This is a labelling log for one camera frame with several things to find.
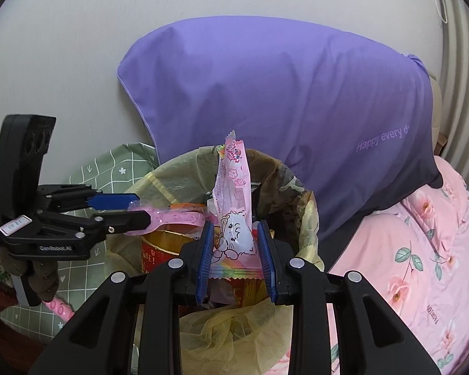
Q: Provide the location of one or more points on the trash bin with yellow bag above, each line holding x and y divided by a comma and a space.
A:
219, 328

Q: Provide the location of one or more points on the purple pillow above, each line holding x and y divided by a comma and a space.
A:
277, 105

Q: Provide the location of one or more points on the pink lollipop-shaped wrapper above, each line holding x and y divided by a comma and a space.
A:
172, 216

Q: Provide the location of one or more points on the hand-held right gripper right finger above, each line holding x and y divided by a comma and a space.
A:
266, 261

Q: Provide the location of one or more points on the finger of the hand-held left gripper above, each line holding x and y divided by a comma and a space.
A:
113, 201
121, 220

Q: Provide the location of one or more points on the person's left forearm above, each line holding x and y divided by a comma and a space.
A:
0, 293

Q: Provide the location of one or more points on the pink floral bedsheet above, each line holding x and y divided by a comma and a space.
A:
414, 281

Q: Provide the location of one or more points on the striped curtain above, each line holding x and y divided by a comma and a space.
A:
465, 86

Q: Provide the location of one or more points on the person's left hand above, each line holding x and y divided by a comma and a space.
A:
47, 281

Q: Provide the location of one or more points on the pink plastic toy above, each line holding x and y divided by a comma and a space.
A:
60, 307

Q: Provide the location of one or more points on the long pink snack wrapper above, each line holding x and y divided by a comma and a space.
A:
234, 203

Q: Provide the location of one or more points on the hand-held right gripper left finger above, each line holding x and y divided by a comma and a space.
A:
203, 261

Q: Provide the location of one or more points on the red gold paper bucket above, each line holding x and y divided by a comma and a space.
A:
156, 258

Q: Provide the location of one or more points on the green checked tablecloth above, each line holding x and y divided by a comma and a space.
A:
101, 172

